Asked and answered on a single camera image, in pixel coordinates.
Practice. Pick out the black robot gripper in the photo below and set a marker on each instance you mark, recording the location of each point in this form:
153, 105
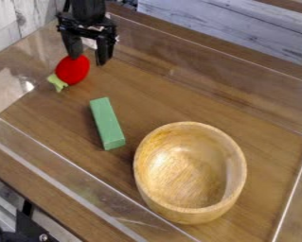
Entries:
82, 20

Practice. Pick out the red plush strawberry toy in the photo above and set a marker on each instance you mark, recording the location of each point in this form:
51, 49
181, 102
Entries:
70, 72

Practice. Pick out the green rectangular block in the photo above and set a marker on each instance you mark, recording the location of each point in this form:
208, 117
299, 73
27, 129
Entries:
107, 123

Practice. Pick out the wooden bowl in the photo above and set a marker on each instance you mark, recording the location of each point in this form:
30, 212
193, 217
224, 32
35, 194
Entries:
189, 171

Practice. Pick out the black table clamp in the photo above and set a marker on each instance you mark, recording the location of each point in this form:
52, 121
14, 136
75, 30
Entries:
28, 228

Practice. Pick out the clear acrylic tray enclosure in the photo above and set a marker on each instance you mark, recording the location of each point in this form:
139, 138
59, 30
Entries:
169, 76

